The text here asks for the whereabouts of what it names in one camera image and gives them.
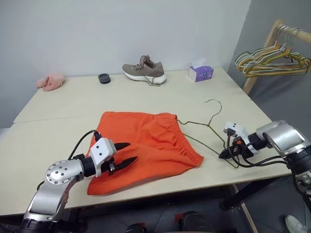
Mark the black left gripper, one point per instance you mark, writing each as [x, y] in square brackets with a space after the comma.
[112, 165]

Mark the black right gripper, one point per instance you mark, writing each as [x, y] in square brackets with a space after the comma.
[239, 148]

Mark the orange shorts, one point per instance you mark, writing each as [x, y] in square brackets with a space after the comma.
[145, 150]

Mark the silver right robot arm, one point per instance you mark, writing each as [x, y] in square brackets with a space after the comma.
[284, 140]

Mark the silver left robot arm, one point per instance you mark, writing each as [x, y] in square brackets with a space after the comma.
[56, 179]

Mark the light wooden slanted bar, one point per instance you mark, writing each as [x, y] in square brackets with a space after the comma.
[245, 211]

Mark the dark rounded shape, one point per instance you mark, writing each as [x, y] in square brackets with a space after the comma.
[136, 228]
[192, 222]

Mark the black round tape roll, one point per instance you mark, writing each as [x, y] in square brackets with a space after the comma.
[104, 78]

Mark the purple tissue box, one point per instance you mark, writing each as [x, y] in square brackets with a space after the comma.
[201, 72]

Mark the taupe knit sneaker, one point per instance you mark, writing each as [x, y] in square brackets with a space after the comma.
[143, 70]

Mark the pale mint shoe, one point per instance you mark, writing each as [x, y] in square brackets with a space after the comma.
[295, 224]

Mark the bunch of coloured hangers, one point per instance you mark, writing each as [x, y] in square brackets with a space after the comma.
[272, 66]

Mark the light wooden clothes rack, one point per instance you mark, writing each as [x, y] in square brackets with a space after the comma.
[271, 41]

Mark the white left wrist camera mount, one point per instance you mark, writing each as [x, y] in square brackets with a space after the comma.
[102, 151]

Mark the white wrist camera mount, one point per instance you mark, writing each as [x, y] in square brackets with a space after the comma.
[102, 151]
[235, 129]

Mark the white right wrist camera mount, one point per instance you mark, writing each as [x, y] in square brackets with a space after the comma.
[235, 129]

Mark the black table frame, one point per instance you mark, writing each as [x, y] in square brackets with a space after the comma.
[245, 196]

